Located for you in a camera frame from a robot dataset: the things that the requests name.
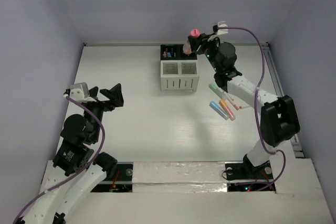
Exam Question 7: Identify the aluminium rail right edge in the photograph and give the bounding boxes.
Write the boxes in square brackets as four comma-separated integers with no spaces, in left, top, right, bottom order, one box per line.
[262,42,305,158]

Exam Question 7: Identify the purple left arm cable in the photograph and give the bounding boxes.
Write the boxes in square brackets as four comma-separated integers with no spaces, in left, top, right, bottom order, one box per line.
[12,95,106,224]

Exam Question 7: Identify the pink glue stick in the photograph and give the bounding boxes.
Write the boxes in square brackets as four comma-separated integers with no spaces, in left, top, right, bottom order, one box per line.
[183,28,201,55]

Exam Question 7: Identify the yellow-capped white pen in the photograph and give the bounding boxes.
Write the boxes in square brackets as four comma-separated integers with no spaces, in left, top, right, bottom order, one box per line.
[222,91,239,110]

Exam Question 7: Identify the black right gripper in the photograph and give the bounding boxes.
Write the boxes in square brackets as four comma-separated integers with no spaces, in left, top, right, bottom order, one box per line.
[187,33,221,73]

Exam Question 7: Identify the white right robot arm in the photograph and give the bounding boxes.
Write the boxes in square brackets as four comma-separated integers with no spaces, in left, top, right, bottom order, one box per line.
[183,29,300,180]

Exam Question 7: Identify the long blue pastel highlighter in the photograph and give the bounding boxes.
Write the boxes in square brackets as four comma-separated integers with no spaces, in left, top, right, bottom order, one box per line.
[209,101,229,120]

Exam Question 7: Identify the orange pink pastel highlighter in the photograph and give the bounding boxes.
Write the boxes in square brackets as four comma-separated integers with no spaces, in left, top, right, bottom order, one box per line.
[219,99,236,121]

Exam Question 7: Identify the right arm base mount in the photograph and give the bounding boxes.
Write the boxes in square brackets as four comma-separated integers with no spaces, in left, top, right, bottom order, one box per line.
[221,162,276,192]

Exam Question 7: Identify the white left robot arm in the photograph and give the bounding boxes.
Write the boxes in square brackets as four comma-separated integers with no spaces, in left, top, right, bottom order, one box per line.
[13,82,124,223]

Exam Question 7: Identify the long green highlighter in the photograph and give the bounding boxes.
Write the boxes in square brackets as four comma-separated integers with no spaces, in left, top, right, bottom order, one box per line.
[208,82,225,99]

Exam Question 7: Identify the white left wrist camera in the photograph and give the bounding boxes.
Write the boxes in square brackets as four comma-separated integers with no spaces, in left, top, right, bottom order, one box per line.
[63,82,96,103]

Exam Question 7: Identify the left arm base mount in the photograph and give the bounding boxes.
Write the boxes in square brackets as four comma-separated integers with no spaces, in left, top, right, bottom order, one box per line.
[91,163,133,193]

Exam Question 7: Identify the white four-slot pen organizer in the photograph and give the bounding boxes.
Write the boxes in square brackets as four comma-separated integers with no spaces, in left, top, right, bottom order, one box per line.
[160,44,199,92]

